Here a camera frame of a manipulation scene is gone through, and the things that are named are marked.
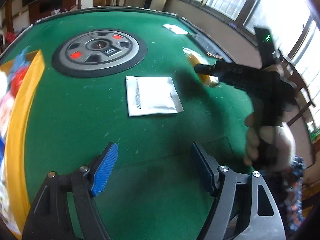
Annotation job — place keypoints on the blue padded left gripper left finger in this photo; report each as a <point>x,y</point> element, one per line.
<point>102,168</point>

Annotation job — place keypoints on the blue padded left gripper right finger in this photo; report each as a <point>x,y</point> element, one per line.
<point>207,168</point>

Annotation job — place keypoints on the lemon print tissue pack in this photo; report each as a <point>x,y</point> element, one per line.
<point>200,66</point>

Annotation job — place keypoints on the plaid sleeved right forearm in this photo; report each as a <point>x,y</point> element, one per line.
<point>286,188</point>

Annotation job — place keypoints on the white gloved right hand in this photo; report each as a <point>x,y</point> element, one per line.
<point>268,147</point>

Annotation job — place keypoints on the window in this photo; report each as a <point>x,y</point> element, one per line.
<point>294,29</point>

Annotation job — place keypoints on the white flat sachet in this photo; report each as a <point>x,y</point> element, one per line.
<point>151,95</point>

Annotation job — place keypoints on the yellow storage tray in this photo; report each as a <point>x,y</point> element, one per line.
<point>15,142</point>

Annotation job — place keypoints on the white paper card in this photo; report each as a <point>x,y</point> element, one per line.
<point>175,29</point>

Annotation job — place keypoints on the round mahjong table centre console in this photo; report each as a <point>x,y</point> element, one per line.
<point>98,53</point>

